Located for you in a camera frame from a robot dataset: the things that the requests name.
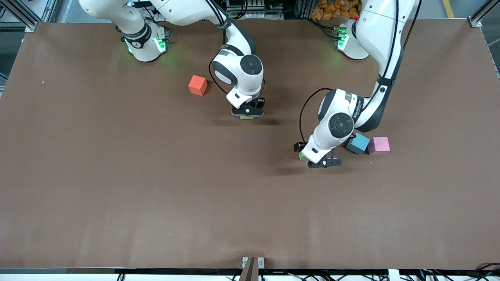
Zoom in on tangled black cables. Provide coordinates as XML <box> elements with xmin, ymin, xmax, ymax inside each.
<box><xmin>230</xmin><ymin>262</ymin><xmax>500</xmax><ymax>281</ymax></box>

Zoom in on blue foam cube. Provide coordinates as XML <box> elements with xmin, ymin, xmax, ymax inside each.
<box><xmin>346</xmin><ymin>133</ymin><xmax>371</xmax><ymax>155</ymax></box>

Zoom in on pink foam cube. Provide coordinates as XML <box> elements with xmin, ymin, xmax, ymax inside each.
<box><xmin>368</xmin><ymin>137</ymin><xmax>391</xmax><ymax>155</ymax></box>

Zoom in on pile of orange packets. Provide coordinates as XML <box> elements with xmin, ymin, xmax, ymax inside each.
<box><xmin>311</xmin><ymin>0</ymin><xmax>362</xmax><ymax>21</ymax></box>

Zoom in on black equipment rack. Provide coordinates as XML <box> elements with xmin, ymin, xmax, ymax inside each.
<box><xmin>229</xmin><ymin>0</ymin><xmax>285</xmax><ymax>20</ymax></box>

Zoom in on orange foam cube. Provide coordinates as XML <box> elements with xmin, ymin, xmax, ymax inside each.
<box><xmin>188</xmin><ymin>75</ymin><xmax>208</xmax><ymax>96</ymax></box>

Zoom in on brown paper table cover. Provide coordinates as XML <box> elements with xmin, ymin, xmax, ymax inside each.
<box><xmin>0</xmin><ymin>20</ymin><xmax>500</xmax><ymax>270</ymax></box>

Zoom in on metal bracket with post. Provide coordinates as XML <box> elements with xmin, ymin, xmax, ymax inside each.
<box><xmin>239</xmin><ymin>256</ymin><xmax>265</xmax><ymax>281</ymax></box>

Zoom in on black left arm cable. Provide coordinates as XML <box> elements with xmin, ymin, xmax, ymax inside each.
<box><xmin>299</xmin><ymin>0</ymin><xmax>423</xmax><ymax>143</ymax></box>

